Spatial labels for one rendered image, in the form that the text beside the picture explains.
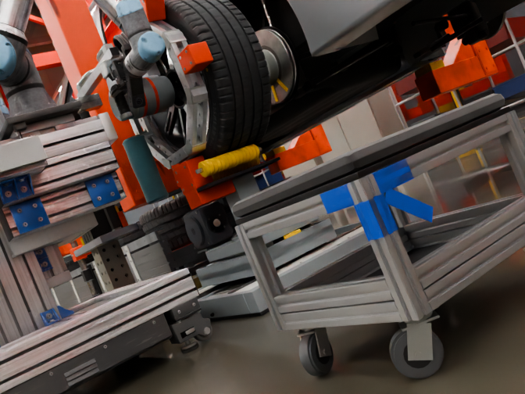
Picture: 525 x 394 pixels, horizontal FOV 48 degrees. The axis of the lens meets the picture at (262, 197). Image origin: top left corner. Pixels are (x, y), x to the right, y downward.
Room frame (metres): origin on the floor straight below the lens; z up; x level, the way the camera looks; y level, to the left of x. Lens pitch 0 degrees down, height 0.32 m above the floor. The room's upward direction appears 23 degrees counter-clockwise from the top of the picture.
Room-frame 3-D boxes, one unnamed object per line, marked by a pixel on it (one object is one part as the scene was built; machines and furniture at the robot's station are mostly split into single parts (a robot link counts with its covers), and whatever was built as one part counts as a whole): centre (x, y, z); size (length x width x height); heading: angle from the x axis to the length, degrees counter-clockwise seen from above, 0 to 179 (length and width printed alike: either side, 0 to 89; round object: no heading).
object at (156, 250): (3.74, 1.17, 0.28); 2.47 x 0.09 x 0.22; 34
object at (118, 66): (1.83, 0.23, 0.86); 0.12 x 0.08 x 0.09; 34
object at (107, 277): (2.64, 0.74, 0.21); 0.10 x 0.10 x 0.42; 34
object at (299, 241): (2.34, 0.09, 0.13); 0.50 x 0.36 x 0.10; 34
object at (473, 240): (1.04, -0.20, 0.17); 0.43 x 0.36 x 0.34; 124
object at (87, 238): (2.61, 0.71, 0.51); 0.20 x 0.14 x 0.13; 29
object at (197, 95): (2.22, 0.21, 0.85); 0.54 x 0.07 x 0.54; 34
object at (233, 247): (2.32, 0.07, 0.32); 0.40 x 0.30 x 0.28; 34
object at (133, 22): (1.72, 0.14, 0.95); 0.11 x 0.08 x 0.11; 4
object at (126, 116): (1.95, 0.31, 0.83); 0.04 x 0.04 x 0.16
